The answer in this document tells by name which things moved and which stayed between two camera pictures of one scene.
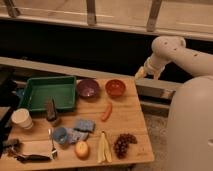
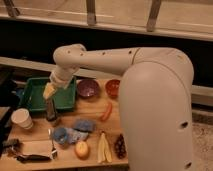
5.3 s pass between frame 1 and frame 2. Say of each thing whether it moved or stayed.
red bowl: stayed
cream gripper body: moved
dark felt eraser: stayed
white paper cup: stayed
